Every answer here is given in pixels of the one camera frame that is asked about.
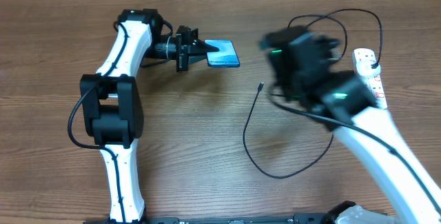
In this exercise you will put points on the white charger adapter plug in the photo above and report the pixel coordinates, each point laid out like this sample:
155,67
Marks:
365,69

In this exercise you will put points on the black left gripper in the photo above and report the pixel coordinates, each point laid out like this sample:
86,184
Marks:
190,49

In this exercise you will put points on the blue smartphone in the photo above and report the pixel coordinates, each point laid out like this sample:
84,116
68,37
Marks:
226,57

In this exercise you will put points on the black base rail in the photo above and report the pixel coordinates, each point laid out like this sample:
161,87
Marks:
305,218

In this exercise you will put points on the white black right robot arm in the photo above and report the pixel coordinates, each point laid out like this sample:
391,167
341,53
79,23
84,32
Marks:
302,62

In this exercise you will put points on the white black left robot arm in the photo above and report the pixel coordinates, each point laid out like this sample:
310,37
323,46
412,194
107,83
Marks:
111,104

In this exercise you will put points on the white power strip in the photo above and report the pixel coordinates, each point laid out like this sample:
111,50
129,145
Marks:
375,83

